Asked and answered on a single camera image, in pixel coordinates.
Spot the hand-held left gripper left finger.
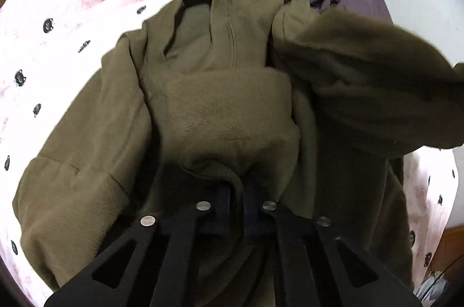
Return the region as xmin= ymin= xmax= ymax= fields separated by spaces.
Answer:
xmin=43 ymin=184 xmax=236 ymax=307

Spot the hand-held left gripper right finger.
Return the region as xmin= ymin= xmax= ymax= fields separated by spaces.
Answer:
xmin=243 ymin=186 xmax=423 ymax=307

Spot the olive green sweater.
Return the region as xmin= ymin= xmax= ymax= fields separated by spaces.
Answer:
xmin=12 ymin=0 xmax=464 ymax=307

